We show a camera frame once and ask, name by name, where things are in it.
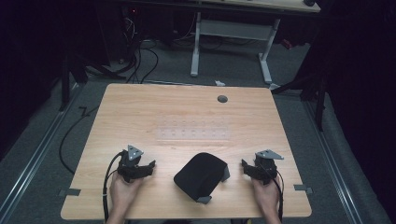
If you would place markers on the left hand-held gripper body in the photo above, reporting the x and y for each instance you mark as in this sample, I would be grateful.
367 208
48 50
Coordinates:
130 161

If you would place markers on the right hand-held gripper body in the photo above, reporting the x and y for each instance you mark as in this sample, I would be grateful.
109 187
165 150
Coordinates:
264 166

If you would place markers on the black cloth pouch grey tabs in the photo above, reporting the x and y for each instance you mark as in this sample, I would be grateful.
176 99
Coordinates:
199 175

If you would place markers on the person's right hand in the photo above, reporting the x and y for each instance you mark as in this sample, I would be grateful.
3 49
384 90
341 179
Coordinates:
264 196

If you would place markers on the person's left hand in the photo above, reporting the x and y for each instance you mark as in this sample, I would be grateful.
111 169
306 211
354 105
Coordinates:
123 193

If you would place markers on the grey tape strip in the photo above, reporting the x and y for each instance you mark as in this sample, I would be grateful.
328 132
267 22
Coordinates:
302 188
70 192

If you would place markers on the clear plastic tray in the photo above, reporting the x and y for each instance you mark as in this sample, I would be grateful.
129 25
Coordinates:
193 130

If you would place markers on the white paper scrap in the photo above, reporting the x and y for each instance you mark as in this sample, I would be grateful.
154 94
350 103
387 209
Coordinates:
219 83

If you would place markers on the black metal stand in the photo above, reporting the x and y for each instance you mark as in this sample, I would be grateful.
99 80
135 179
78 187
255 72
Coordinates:
67 84
317 90

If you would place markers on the small red object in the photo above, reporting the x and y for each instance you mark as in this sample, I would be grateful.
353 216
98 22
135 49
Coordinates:
286 44

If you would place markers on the metal floor rail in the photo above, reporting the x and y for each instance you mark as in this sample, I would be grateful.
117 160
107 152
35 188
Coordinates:
37 155
334 168

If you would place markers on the white metal frame desk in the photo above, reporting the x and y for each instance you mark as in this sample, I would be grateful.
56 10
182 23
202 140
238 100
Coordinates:
233 29

